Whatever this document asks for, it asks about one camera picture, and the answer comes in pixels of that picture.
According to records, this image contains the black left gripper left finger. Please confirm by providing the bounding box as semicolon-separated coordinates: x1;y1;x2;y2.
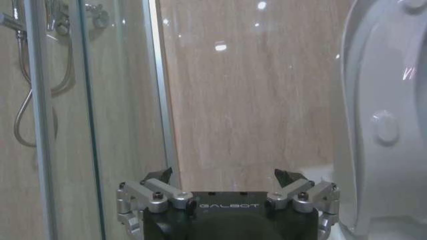
115;167;198;240

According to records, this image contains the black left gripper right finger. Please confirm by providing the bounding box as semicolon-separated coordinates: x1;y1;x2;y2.
265;168;343;240

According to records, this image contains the white toilet lid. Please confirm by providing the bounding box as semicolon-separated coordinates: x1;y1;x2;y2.
333;0;427;240

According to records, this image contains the chrome shower mixer valve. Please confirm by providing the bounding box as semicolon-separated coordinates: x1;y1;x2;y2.
46;1;112;36

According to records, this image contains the chrome shower bar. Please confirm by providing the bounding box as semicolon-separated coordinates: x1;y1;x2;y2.
0;11;28;33

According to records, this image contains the glass shower enclosure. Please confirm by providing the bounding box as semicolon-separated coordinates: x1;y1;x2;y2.
0;0;183;240

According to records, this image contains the silver shower hose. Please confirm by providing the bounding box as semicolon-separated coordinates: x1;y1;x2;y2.
12;29;78;148

